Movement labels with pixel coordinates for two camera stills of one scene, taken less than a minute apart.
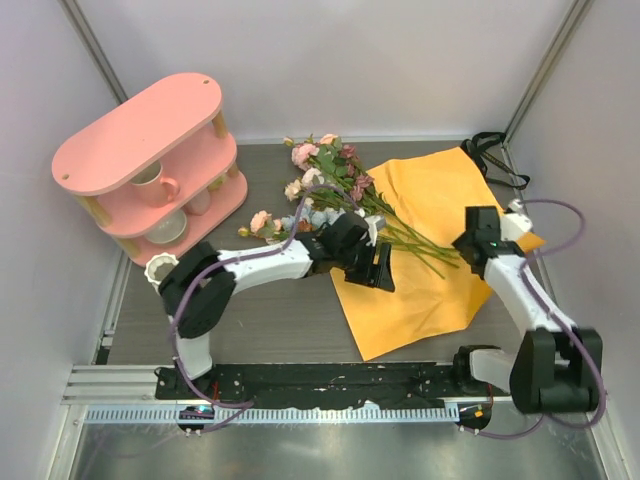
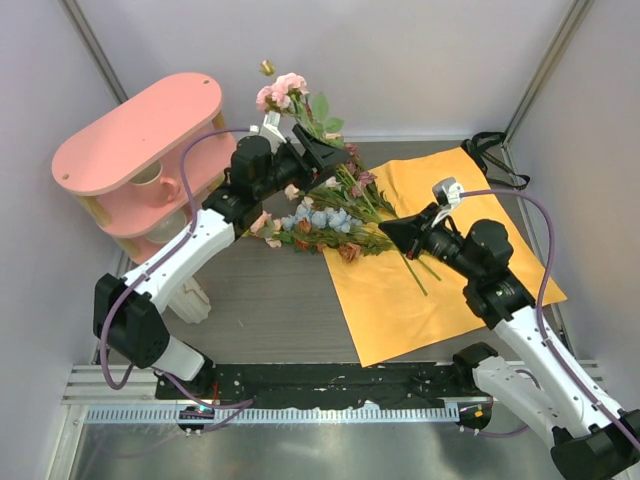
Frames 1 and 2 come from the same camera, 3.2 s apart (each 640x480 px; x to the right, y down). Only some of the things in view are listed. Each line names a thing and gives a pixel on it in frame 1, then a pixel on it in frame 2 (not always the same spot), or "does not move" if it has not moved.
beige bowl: x=169 y=231 does not move
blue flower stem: x=318 y=218 does not move
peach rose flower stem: x=295 y=191 -> x=292 y=191
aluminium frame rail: x=116 y=384 does not move
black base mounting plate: x=393 y=386 does not move
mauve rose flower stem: x=362 y=189 does not move
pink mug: x=153 y=189 does not move
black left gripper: x=385 y=279 -> x=329 y=158
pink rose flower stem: x=303 y=157 -> x=288 y=94
